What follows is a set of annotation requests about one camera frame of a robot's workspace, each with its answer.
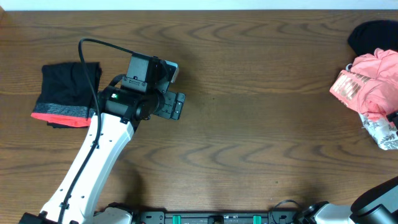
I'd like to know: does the black garment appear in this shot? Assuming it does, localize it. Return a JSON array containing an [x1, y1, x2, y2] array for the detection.
[[348, 20, 397, 55]]

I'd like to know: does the pink garment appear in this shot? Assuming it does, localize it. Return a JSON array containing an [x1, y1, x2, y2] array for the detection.
[[330, 49, 397, 121]]

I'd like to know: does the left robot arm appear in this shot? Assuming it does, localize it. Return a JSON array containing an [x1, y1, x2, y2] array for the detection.
[[20, 53, 185, 224]]

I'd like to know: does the black leggings red waistband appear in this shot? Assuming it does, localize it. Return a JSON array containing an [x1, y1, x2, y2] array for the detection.
[[31, 62, 102, 128]]

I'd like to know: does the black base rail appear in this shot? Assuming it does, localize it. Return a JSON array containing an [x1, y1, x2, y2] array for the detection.
[[93, 200, 308, 224]]

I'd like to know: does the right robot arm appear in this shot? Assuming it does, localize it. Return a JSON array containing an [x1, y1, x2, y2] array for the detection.
[[294, 177, 397, 224]]

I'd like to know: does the white floral garment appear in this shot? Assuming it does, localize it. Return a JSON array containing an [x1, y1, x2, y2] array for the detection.
[[359, 114, 397, 151]]

